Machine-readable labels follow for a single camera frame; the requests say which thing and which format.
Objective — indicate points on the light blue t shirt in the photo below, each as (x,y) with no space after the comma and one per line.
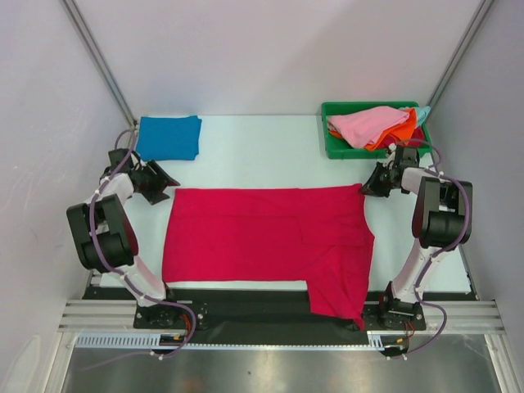
(422,112)

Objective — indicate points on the left aluminium frame post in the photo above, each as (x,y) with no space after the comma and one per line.
(87,38)

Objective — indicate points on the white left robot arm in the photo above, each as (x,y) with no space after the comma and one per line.
(102,233)

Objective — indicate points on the right aluminium frame post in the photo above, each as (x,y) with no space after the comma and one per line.
(473,28)

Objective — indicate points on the dark red t shirt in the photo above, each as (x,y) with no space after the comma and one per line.
(417,137)

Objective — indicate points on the aluminium front rail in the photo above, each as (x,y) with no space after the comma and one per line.
(460,317)

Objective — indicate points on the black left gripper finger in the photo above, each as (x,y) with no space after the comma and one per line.
(159,179)
(155,195)

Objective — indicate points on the folded blue t shirt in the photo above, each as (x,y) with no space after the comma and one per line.
(164,138)

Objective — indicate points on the magenta t shirt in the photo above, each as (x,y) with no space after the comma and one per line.
(315,235)

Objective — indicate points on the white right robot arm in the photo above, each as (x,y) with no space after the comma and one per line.
(442,220)

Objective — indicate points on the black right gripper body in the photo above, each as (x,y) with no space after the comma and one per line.
(379,181)

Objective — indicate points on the orange t shirt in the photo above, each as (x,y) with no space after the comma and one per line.
(397,133)

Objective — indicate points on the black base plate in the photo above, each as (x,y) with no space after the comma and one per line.
(309,334)

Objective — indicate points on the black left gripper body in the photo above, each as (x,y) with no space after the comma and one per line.
(148,180)

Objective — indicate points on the aluminium frame post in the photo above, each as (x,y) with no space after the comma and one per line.
(87,38)
(473,28)

